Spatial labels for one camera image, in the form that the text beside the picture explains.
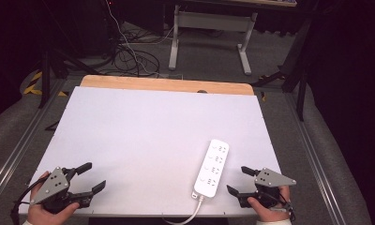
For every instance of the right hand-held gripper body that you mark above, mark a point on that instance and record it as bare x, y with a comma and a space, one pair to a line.
271, 179

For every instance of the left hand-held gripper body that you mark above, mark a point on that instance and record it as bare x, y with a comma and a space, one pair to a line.
52, 186

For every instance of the white power strip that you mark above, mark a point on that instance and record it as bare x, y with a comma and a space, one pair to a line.
212, 178

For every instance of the person's left hand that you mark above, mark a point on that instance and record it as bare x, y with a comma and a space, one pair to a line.
42, 215

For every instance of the person's right hand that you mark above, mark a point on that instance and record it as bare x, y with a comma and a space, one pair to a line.
270, 215

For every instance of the white board table cover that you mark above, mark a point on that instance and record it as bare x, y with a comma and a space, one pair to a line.
129, 140

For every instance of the black metal stand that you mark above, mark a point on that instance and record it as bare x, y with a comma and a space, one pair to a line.
301, 93
45, 81

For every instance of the yellow black floor tape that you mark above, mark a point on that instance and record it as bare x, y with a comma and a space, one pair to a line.
31, 90

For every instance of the aluminium floor rail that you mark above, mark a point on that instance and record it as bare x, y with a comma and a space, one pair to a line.
20, 146
313, 162

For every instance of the white table frame legs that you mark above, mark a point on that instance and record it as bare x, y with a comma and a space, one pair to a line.
207, 20

